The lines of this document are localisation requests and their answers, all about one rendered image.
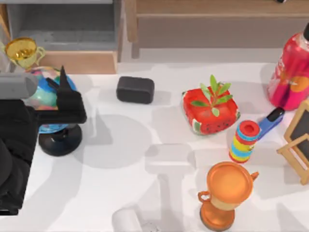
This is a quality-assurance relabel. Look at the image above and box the colourful globe on black stand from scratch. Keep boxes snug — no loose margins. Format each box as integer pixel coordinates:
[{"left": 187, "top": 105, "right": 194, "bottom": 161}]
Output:
[{"left": 23, "top": 66, "right": 83, "bottom": 157}]

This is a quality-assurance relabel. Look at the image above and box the pale wooden drawer front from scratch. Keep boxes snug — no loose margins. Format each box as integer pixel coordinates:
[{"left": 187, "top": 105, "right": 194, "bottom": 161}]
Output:
[{"left": 35, "top": 50, "right": 118, "bottom": 74}]

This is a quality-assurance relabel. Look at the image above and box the pale grey rounded box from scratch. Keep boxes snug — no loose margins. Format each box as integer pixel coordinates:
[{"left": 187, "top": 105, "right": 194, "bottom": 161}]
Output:
[{"left": 0, "top": 73, "right": 39, "bottom": 100}]

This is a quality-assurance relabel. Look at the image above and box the gold trophy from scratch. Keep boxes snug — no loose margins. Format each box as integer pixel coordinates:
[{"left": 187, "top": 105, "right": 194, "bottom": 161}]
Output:
[{"left": 4, "top": 37, "right": 46, "bottom": 71}]

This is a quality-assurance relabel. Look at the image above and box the grey pierced drawer inside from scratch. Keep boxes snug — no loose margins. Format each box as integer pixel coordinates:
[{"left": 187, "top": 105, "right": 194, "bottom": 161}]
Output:
[{"left": 6, "top": 0, "right": 121, "bottom": 52}]

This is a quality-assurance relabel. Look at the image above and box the black rounded box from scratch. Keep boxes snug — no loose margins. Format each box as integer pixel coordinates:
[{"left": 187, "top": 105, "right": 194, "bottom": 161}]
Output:
[{"left": 115, "top": 76, "right": 155, "bottom": 105}]

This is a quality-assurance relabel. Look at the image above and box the wooden cupboard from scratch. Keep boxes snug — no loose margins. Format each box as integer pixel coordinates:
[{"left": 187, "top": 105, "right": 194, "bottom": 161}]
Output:
[{"left": 0, "top": 4, "right": 12, "bottom": 42}]

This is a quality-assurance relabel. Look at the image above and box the white cup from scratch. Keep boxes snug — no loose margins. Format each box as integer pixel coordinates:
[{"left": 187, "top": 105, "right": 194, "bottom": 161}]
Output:
[{"left": 112, "top": 207, "right": 141, "bottom": 232}]

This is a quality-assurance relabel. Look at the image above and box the red watermelon plant pot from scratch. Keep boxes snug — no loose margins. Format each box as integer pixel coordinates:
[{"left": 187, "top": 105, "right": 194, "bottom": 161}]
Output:
[{"left": 181, "top": 74, "right": 241, "bottom": 136}]

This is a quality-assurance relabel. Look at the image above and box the wooden open shelf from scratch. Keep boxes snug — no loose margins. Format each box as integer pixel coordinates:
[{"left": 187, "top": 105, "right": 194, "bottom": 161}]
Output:
[{"left": 123, "top": 0, "right": 309, "bottom": 59}]

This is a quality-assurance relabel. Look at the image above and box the orange trophy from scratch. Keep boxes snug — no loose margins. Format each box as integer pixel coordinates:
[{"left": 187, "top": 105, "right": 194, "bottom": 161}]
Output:
[{"left": 197, "top": 161, "right": 260, "bottom": 231}]

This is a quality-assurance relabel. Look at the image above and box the stack of coloured rings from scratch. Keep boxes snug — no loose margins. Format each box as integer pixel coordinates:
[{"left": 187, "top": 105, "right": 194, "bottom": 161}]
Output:
[{"left": 228, "top": 119, "right": 263, "bottom": 164}]

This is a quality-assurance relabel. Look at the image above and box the blue stapler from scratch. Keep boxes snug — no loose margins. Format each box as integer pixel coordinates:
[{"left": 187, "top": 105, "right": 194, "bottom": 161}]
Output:
[{"left": 256, "top": 106, "right": 286, "bottom": 141}]

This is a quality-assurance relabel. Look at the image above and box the red and pink bottle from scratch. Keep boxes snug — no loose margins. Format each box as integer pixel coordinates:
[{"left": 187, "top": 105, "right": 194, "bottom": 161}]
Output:
[{"left": 267, "top": 23, "right": 309, "bottom": 112}]

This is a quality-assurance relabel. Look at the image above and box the wooden framed blackboard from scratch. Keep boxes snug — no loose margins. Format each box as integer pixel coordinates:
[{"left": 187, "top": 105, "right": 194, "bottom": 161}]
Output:
[{"left": 276, "top": 99, "right": 309, "bottom": 186}]

